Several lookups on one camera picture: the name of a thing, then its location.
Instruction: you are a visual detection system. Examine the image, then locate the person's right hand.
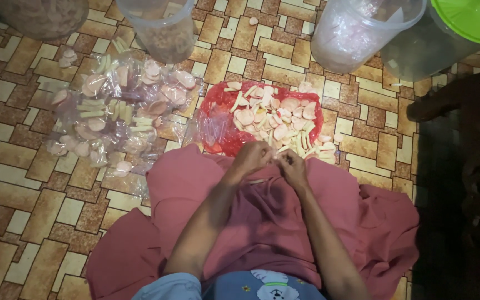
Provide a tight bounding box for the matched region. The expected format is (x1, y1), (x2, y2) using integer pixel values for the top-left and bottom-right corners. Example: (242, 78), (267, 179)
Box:
(276, 149), (310, 191)

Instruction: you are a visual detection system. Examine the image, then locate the person's left hand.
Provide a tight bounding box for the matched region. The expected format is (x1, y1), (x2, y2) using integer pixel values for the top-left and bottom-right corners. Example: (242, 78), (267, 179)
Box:
(231, 141), (275, 176)

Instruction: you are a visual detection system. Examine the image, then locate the heap of loose pink crackers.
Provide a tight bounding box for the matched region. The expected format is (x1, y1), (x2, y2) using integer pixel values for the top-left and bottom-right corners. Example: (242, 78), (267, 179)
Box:
(223, 81), (345, 165)

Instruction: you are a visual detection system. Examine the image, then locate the crumpled clear plastic bag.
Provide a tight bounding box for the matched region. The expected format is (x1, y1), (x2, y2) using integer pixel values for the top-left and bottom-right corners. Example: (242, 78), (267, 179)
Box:
(184, 106), (234, 146)

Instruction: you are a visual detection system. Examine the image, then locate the red plastic bag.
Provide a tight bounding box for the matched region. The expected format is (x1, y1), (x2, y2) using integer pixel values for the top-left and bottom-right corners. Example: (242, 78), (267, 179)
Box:
(198, 81), (325, 157)

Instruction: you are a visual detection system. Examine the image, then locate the person's pink skirt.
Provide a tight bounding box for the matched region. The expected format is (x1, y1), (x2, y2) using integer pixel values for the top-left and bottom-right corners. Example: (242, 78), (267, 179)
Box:
(85, 144), (421, 300)

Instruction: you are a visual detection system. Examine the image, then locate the person's blue printed shirt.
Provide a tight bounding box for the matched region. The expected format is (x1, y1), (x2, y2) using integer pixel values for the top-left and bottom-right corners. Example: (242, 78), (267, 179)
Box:
(131, 269), (328, 300)

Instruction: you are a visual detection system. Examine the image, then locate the clear bucket with plastic bags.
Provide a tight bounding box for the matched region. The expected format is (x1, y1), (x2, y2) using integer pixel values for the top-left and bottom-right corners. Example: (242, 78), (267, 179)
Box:
(310, 0), (428, 75)

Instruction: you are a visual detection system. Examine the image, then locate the pile of packed cracker bags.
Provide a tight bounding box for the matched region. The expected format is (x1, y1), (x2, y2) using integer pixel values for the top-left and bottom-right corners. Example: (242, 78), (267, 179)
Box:
(42, 37), (201, 196)

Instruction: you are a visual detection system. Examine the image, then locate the clear plastic bucket with crackers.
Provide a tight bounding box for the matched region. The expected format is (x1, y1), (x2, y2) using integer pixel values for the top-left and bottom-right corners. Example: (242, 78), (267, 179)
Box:
(115, 0), (197, 64)

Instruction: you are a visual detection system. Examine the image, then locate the dark wooden furniture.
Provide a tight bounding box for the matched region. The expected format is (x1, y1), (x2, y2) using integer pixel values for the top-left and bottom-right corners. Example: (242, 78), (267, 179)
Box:
(406, 60), (480, 300)

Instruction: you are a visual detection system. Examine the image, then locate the clear container with green lid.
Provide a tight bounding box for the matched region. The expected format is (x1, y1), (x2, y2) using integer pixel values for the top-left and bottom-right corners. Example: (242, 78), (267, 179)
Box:
(379, 0), (480, 83)

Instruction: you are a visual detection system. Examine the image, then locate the small cluster of pink crackers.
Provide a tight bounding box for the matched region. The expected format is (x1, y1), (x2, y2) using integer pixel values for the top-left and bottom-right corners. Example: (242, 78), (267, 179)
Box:
(58, 49), (79, 68)

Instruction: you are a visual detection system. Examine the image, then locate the large clear jar of crackers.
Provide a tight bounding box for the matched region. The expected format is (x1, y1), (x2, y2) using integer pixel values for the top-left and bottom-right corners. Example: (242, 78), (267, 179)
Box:
(0, 0), (90, 41)

